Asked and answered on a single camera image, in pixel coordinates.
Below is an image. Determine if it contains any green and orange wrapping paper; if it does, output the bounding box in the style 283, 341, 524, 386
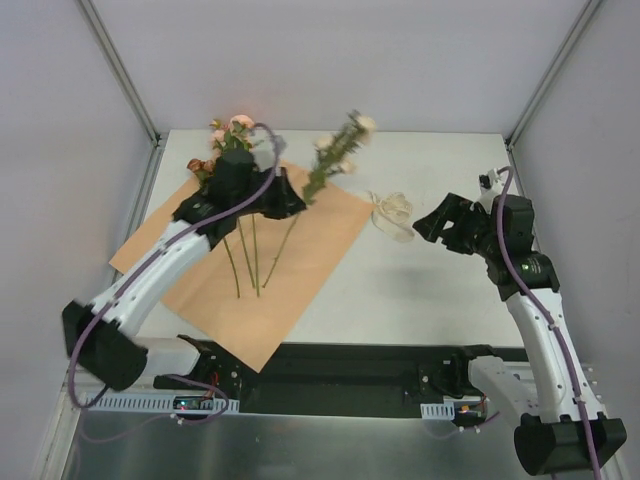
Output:
109, 159, 376, 374

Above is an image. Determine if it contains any brown rose flower branch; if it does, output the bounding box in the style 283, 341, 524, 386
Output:
187, 158, 241, 299

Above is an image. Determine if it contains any cream rose flower branch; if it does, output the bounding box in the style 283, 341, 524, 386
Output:
252, 110, 376, 296

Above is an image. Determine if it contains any pink rose flower branch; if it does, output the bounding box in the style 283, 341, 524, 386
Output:
207, 115, 260, 296

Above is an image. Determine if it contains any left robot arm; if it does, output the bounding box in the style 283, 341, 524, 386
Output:
62, 150, 306, 391

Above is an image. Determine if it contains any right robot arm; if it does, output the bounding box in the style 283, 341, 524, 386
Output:
413, 194, 627, 478

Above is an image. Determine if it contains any cream ribbon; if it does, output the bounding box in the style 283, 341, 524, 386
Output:
368, 191, 415, 243

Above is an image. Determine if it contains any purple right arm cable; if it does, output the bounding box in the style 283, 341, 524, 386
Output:
429, 166, 604, 480

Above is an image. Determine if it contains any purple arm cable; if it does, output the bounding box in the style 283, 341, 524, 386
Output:
67, 122, 289, 428
429, 166, 604, 480

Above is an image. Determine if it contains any left aluminium frame post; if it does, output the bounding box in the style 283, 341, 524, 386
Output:
74, 0, 162, 147

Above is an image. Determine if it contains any aluminium frame post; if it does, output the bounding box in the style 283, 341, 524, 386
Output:
74, 0, 162, 147
505, 0, 606, 152

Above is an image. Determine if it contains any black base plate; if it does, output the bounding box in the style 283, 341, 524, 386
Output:
152, 341, 509, 415

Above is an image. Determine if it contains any right white cable duct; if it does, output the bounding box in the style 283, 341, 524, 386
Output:
419, 401, 487, 421

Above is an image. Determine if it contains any white cable duct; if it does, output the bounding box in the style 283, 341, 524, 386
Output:
419, 401, 487, 421
91, 393, 240, 415

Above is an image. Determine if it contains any right aluminium frame post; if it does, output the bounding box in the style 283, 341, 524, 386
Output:
505, 0, 606, 152

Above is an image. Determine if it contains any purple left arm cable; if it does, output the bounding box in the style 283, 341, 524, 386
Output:
67, 122, 289, 428

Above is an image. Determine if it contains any aluminium front rail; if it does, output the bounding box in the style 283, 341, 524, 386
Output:
59, 367, 599, 401

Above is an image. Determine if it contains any left white cable duct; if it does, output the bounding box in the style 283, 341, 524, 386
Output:
91, 393, 240, 415

